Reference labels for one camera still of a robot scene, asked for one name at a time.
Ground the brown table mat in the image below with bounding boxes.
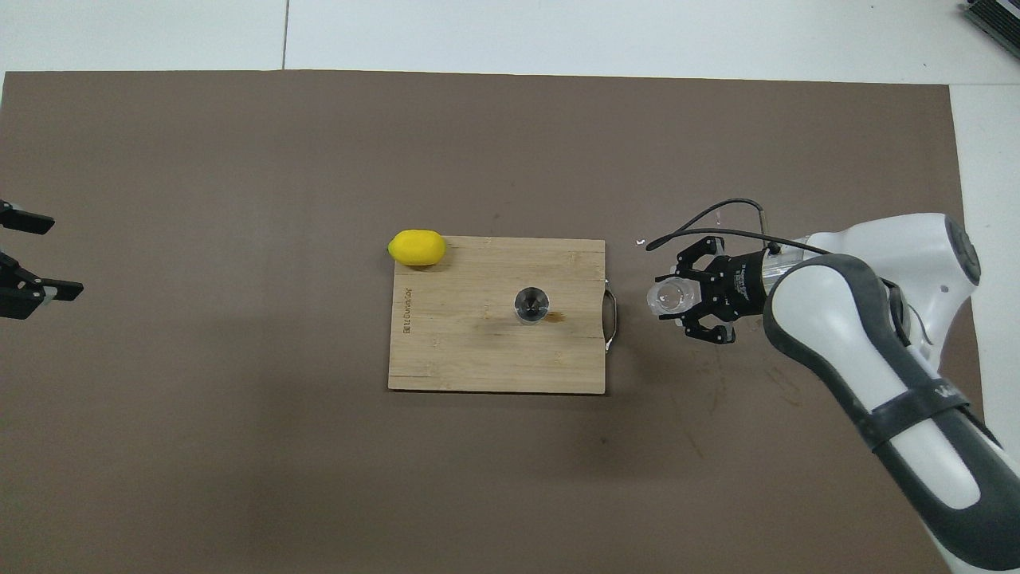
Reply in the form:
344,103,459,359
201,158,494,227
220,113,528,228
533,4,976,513
0,70,1003,574

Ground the small clear glass cup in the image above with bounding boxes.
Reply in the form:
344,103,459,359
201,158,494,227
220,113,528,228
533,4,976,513
645,279,702,318

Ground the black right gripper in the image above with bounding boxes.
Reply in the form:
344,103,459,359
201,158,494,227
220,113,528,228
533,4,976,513
655,237,771,345

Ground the wooden cutting board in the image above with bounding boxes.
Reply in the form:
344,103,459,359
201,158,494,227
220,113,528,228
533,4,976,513
388,236,618,395

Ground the yellow lemon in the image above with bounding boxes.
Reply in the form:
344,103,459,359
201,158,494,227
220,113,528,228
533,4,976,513
387,230,447,267

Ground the grey ribbed device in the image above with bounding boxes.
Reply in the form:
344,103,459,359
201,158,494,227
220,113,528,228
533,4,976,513
963,0,1020,58

